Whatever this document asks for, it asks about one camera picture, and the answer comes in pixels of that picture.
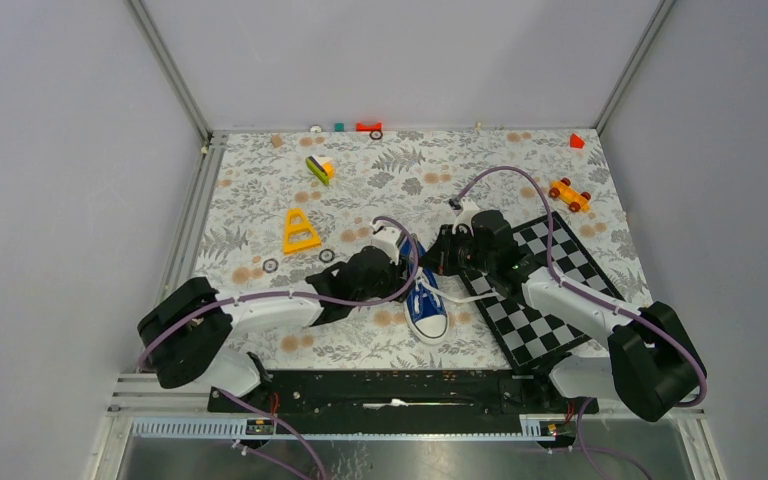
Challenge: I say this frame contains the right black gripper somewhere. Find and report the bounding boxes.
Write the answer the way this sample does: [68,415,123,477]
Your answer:
[417,224,496,277]

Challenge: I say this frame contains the white shoelace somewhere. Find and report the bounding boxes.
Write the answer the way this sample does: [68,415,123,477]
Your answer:
[405,268,497,320]

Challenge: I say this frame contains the blue canvas sneaker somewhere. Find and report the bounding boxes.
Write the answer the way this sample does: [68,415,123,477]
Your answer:
[403,268,449,345]

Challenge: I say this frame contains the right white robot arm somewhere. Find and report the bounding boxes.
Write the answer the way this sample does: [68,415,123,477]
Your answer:
[420,210,707,422]

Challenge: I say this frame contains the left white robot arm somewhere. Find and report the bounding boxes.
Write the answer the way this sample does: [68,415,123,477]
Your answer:
[138,246,418,411]

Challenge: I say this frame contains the yellow plastic triangle toy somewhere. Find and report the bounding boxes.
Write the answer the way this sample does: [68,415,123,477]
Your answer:
[283,208,322,255]

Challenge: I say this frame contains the floral patterned mat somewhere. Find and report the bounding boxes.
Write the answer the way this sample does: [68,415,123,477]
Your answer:
[193,130,652,370]

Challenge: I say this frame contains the black white chessboard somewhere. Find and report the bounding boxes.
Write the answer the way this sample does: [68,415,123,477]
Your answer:
[477,213,630,374]

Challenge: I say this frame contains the stacked toy bricks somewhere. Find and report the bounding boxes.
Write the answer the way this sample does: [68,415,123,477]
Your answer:
[305,155,336,186]

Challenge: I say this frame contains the orange toy car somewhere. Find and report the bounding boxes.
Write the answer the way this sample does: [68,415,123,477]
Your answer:
[549,177,592,212]

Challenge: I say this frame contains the red triangular block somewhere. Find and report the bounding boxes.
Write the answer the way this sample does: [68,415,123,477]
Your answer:
[569,133,586,149]

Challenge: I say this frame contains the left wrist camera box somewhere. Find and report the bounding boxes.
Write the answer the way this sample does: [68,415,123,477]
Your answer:
[371,225,403,265]

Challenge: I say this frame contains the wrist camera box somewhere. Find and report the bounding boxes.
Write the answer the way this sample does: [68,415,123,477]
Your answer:
[449,197,480,234]
[371,225,403,265]

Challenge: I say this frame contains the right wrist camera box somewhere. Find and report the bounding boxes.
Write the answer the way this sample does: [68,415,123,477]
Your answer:
[449,197,480,234]

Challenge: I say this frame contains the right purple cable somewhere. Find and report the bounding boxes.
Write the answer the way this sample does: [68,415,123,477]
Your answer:
[448,165,709,480]

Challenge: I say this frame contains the purple cable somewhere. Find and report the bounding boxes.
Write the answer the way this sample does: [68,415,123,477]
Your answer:
[448,165,709,480]
[137,215,421,480]

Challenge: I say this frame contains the red block at wall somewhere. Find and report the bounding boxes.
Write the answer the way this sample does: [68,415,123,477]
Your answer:
[355,122,383,132]

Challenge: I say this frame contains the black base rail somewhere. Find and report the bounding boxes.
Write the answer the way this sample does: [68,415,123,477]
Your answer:
[243,370,599,435]

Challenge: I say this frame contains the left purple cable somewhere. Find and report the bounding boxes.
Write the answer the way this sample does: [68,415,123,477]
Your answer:
[137,215,421,480]

